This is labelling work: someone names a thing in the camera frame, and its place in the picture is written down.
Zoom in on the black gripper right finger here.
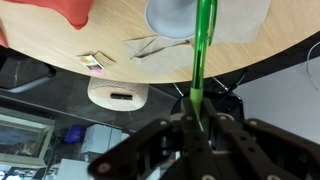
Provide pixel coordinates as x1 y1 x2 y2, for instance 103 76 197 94
201 98 320 180

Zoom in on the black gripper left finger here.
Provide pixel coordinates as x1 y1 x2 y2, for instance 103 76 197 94
87 97 221 180

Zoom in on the green pen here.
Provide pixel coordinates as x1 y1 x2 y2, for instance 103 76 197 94
189 0 219 132

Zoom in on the white ceramic mug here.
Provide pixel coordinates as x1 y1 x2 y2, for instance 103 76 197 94
144 0 201 41

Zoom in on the black table base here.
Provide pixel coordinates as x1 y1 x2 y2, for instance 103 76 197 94
168 68 249 123

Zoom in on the white low cabinet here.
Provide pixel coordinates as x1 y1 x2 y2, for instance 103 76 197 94
80 123 133 155

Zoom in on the white cylindrical bin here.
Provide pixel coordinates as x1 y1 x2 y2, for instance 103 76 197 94
87 76 150 112

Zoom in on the blue bin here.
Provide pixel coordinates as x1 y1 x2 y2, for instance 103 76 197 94
64 124 86 144

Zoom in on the small pink paper note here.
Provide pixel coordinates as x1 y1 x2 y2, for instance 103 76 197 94
89 67 105 76

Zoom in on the red crumpled cloth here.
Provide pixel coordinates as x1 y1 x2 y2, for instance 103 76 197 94
0 0 95 48

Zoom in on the white wall cable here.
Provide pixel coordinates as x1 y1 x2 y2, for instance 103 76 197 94
305 41 320 92

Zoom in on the pale wooden shelf frame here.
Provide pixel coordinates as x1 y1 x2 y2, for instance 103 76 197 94
0 106 56 169

